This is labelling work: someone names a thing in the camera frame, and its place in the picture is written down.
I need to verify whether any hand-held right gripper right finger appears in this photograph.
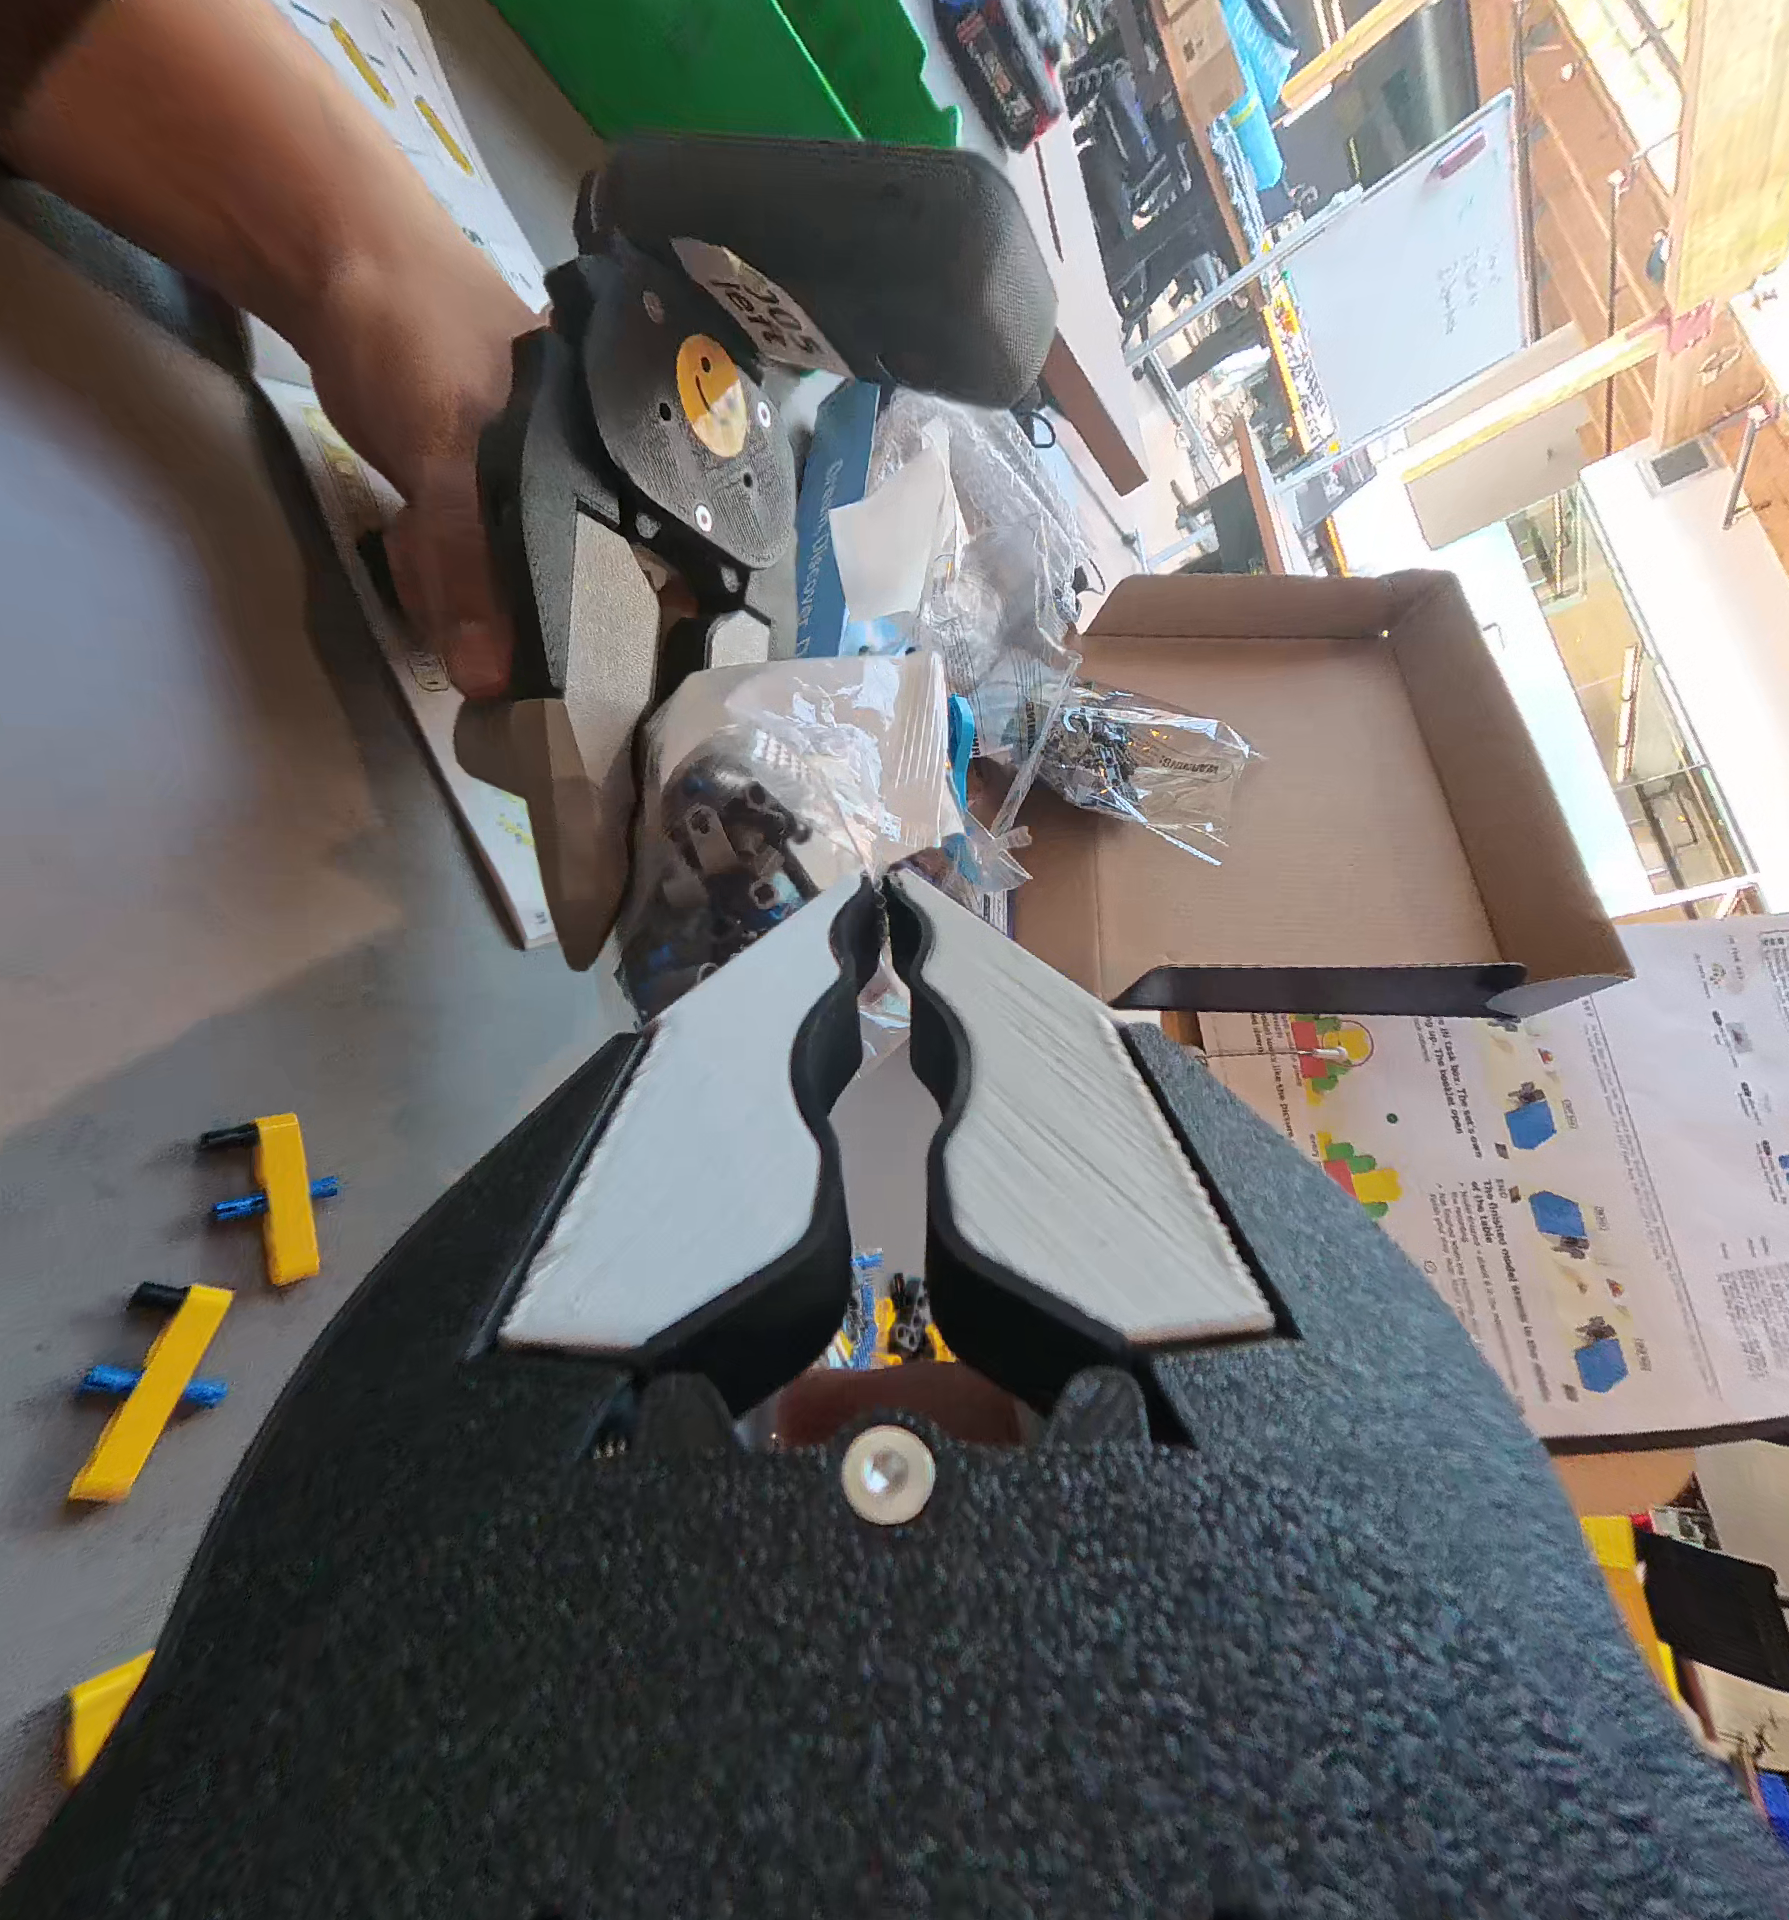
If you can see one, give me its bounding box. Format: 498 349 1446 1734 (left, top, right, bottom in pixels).
886 871 1274 1411

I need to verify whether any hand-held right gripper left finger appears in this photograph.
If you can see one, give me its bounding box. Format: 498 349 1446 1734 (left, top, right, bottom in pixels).
500 882 884 1403

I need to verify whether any clear bag of dark parts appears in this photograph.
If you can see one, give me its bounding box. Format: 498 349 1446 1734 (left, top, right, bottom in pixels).
616 652 1031 1038

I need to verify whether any yellow curved panel piece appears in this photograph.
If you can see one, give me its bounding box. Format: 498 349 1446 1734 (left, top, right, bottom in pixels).
60 1649 158 1787

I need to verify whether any person's left forearm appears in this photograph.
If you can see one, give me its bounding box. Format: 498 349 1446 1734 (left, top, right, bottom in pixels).
0 0 438 391

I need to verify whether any person's left hand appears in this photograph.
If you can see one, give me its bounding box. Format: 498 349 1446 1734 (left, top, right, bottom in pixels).
295 253 536 703

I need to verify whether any green box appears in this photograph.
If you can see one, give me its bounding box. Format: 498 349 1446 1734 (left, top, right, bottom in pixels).
489 0 963 149

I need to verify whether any instruction booklet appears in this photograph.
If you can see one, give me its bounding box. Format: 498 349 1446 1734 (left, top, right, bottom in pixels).
241 0 563 954

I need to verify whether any large clear plastic bag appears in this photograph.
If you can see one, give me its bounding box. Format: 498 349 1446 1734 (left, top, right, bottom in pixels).
835 389 1107 752

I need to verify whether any blue robot kit box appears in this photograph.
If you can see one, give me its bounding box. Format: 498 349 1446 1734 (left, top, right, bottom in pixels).
797 382 1636 1022

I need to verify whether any short yellow beam with pins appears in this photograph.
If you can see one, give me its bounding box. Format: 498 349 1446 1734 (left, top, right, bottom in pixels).
200 1111 340 1290

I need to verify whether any clear bag of tiny parts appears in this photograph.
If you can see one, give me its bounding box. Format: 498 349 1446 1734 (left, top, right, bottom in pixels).
1037 681 1262 864

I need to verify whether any long yellow beam with pins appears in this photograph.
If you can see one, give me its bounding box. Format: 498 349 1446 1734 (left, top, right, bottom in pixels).
69 1278 236 1505

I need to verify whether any whiteboard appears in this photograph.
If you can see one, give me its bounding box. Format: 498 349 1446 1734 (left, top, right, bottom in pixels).
1277 91 1530 451

